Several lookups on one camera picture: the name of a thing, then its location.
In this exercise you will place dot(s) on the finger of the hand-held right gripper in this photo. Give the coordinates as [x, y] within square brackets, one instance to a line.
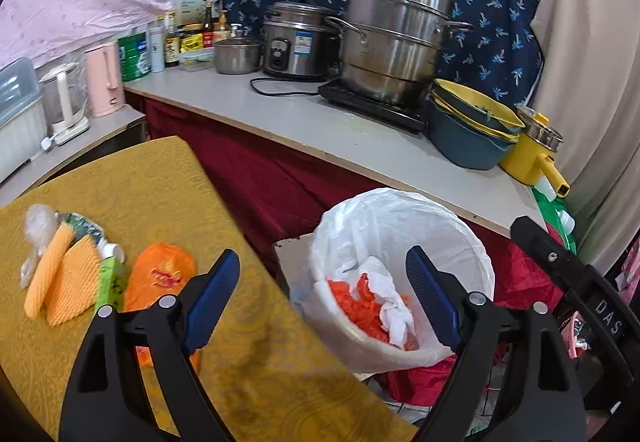
[550, 254]

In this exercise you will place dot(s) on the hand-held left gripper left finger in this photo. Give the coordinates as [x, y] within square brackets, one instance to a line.
[212, 302]

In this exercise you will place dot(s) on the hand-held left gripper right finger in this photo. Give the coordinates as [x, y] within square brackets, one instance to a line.
[432, 297]

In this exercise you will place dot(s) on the white tissue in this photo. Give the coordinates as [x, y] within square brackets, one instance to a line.
[395, 317]

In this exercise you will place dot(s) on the orange printed plastic bag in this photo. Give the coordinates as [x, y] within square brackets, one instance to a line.
[160, 272]

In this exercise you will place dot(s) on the red-orange plastic bag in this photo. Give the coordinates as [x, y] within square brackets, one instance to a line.
[350, 304]

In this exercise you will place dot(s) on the white lined trash bin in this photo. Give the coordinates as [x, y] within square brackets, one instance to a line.
[390, 222]

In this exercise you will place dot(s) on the slim green box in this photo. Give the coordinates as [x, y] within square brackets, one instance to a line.
[110, 279]

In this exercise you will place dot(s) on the orange foam net sleeve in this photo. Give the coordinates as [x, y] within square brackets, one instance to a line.
[72, 282]

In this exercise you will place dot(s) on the green snack wrapper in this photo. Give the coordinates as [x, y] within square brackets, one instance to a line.
[82, 224]

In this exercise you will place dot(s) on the orange waffle sponge cloth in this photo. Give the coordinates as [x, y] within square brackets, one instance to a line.
[47, 272]

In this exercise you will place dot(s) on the clear plastic bag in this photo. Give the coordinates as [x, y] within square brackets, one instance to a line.
[40, 224]

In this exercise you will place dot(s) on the pink plastic basket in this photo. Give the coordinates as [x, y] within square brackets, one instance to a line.
[575, 327]

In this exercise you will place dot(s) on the white light bulb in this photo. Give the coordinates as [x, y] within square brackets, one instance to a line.
[567, 222]
[547, 190]

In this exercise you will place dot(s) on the green cloth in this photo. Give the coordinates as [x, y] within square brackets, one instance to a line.
[550, 214]

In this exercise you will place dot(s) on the yellow electric pot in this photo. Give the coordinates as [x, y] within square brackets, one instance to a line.
[525, 157]

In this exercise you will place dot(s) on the yellow strainer basin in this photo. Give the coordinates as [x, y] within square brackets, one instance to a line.
[505, 135]
[470, 95]

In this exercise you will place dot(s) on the red cloth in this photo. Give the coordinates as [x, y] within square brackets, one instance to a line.
[260, 172]

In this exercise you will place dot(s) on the stacked yellow blue basins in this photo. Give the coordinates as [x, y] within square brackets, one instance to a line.
[460, 147]

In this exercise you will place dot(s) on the beige curtain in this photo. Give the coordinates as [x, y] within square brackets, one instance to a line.
[590, 72]

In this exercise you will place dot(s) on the black induction cooker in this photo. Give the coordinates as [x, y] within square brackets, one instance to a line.
[370, 110]

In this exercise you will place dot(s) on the navy floral cloth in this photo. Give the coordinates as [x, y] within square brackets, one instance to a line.
[500, 32]

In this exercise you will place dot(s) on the white power plug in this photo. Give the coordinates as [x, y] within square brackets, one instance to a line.
[46, 144]

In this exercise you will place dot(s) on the clear food container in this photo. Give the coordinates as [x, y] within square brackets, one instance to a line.
[197, 61]

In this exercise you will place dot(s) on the pink electric kettle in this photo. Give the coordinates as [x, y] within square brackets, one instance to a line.
[102, 82]

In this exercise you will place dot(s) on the small steel lidded pot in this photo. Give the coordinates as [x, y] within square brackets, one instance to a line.
[237, 57]

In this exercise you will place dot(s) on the large steel steamer pot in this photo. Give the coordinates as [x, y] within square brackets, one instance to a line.
[395, 47]

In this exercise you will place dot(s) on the white glass kettle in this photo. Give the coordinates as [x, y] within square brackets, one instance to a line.
[65, 92]

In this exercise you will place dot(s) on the green tin can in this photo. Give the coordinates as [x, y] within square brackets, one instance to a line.
[134, 57]

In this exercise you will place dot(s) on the white bottle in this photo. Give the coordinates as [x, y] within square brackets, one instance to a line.
[157, 50]

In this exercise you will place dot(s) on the soy sauce bottle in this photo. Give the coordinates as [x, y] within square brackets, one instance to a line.
[171, 45]

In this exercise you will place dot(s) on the yellow label jar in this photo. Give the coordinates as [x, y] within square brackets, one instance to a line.
[191, 42]

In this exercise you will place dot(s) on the dish box with clear lid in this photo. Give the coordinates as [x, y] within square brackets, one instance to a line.
[20, 122]

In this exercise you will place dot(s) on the steel rice cooker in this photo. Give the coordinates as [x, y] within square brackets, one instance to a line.
[300, 47]

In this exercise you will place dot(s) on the dark sauce bottle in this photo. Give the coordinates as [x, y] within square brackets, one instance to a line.
[207, 30]

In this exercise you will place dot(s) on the small brown bottle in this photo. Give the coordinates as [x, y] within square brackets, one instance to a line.
[223, 30]

